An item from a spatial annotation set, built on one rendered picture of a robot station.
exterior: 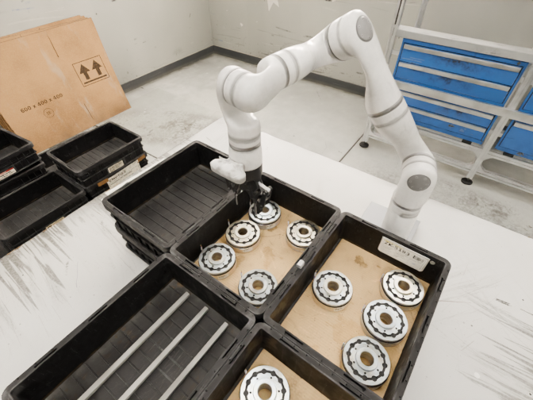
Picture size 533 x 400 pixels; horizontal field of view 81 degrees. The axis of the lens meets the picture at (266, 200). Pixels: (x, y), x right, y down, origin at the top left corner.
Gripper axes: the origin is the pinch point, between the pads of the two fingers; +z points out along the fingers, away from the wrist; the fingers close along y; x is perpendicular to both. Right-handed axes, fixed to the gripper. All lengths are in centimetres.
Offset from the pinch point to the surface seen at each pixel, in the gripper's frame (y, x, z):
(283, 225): -3.6, -12.0, 17.3
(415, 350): -47.9, 6.2, 7.5
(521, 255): -70, -60, 30
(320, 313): -27.4, 6.2, 17.4
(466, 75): -21, -191, 25
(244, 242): 0.5, 2.1, 14.5
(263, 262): -6.8, 2.6, 17.4
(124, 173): 108, -18, 56
